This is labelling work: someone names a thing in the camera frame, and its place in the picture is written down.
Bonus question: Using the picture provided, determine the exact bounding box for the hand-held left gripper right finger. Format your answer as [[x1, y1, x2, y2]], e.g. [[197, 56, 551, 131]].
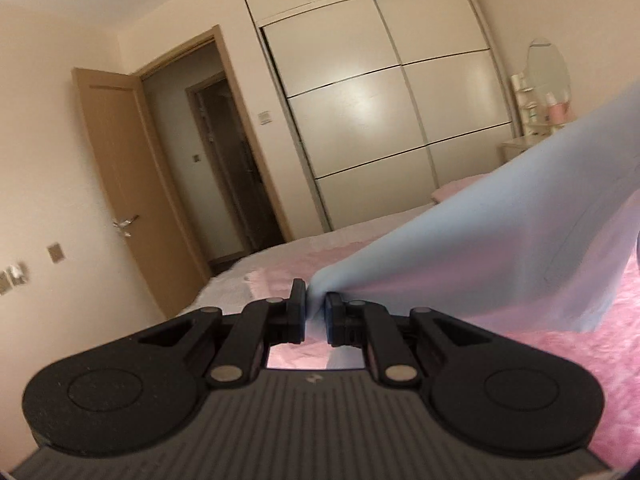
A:
[[325, 291, 496, 390]]

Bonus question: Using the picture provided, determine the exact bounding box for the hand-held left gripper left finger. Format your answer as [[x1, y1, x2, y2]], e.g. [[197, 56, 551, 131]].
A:
[[134, 278, 307, 389]]

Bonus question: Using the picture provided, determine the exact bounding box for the light blue knit garment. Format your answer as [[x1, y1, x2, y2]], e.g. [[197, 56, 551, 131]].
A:
[[305, 80, 640, 372]]

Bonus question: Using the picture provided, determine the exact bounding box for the dark hallway door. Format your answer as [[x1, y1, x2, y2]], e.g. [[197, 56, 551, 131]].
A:
[[185, 72, 282, 263]]

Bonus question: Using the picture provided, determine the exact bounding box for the pink pillow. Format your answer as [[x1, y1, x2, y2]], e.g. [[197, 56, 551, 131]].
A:
[[431, 174, 498, 207]]

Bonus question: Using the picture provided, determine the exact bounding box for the white sliding wardrobe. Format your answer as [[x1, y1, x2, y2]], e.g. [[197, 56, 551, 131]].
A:
[[256, 0, 517, 234]]

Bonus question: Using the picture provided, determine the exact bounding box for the brown wooden door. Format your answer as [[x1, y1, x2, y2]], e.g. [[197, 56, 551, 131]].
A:
[[71, 67, 214, 320]]

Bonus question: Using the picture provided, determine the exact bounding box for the pink rose blanket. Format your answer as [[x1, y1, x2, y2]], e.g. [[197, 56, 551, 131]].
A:
[[247, 240, 640, 467]]

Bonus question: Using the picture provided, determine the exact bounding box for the white dressing table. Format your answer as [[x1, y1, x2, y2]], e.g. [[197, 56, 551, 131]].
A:
[[499, 129, 568, 167]]

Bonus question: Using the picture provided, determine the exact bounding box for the oval mirror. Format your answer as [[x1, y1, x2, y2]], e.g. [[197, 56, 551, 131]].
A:
[[527, 38, 572, 105]]

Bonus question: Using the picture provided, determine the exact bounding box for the metal door handle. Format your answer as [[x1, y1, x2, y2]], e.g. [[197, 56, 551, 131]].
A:
[[112, 214, 140, 239]]

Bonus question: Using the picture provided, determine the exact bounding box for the brown door frame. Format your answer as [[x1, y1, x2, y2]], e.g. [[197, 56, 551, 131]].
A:
[[134, 25, 297, 273]]

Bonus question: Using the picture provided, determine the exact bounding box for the wall socket panel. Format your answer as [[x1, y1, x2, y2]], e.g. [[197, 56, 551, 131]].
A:
[[0, 262, 29, 297]]

